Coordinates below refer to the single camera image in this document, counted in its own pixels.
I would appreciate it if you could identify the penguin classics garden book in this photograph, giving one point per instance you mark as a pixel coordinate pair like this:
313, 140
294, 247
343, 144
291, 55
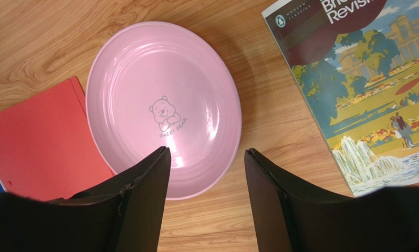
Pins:
356, 64

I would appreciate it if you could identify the red folder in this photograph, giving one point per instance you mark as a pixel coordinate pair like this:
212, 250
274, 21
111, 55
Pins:
46, 148

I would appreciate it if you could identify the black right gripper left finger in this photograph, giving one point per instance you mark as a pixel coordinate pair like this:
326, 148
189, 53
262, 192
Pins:
123, 213

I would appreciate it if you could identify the pink plate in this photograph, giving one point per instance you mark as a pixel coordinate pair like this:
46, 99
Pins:
156, 84

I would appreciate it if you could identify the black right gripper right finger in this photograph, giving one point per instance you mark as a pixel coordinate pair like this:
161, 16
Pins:
291, 214

